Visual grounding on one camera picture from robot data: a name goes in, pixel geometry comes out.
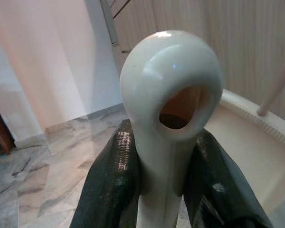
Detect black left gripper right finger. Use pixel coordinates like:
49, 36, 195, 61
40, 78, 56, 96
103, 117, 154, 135
182, 129, 274, 228

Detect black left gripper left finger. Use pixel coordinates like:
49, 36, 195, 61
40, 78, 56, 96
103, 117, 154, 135
70, 118, 141, 228

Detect beige dustpan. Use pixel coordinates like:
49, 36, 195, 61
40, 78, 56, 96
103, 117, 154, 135
203, 54, 285, 188

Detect brown wooden cabinet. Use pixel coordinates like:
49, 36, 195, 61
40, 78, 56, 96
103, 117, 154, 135
0, 97, 15, 156

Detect beige ribbed folding door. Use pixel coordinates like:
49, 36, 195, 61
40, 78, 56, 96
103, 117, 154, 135
101, 0, 285, 105

